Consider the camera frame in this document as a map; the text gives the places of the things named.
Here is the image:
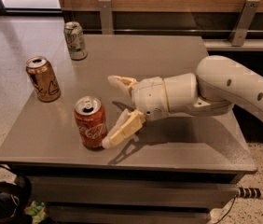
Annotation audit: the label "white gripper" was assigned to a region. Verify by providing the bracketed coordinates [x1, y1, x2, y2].
[102, 75, 169, 148]

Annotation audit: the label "metal wall bracket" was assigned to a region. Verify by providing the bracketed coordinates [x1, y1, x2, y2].
[228, 0, 260, 47]
[99, 0, 114, 35]

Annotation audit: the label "grey drawer cabinet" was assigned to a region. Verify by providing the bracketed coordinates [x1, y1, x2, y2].
[0, 35, 256, 224]

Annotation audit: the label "left metal wall bracket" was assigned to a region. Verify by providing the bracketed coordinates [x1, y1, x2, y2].
[99, 0, 114, 35]

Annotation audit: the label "right metal wall bracket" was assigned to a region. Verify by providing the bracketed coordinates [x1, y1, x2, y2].
[228, 0, 260, 47]

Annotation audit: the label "green white 7up can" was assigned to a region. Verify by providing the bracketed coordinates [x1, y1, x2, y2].
[64, 21, 88, 61]

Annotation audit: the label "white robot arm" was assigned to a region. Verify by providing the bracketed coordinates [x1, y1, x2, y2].
[102, 55, 263, 148]

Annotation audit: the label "black cable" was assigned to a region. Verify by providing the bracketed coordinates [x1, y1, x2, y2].
[214, 196, 238, 224]

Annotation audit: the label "gold brown soda can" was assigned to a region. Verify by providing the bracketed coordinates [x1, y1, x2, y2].
[26, 56, 61, 102]

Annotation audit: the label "red coke can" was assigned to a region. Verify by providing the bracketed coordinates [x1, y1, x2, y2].
[74, 96, 107, 148]

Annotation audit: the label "green patterned bag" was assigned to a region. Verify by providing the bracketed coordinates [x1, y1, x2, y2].
[25, 201, 48, 224]

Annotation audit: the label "black white striped handle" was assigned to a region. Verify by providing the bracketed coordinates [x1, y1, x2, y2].
[236, 187, 263, 200]

